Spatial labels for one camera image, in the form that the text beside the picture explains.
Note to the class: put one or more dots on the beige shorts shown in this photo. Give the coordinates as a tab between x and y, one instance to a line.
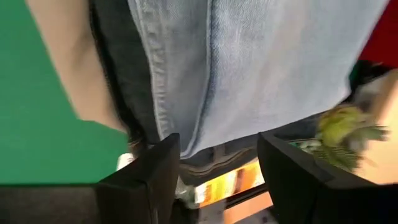
77	62

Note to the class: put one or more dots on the red plastic laundry bin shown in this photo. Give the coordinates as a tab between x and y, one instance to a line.
382	37

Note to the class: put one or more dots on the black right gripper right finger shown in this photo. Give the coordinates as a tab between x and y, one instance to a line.
311	199

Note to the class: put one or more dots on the succulent plant in black pot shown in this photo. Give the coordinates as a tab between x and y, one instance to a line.
339	127

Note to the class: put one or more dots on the dark blue jeans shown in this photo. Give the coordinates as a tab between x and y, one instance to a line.
124	62

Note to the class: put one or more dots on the light blue jeans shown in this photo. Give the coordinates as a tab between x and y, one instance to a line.
264	62

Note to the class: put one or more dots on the clear package with orange label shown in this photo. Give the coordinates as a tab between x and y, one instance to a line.
224	186

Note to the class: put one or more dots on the green table mat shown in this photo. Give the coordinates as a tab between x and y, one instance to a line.
31	124

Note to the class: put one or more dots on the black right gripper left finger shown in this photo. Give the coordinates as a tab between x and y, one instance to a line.
109	205

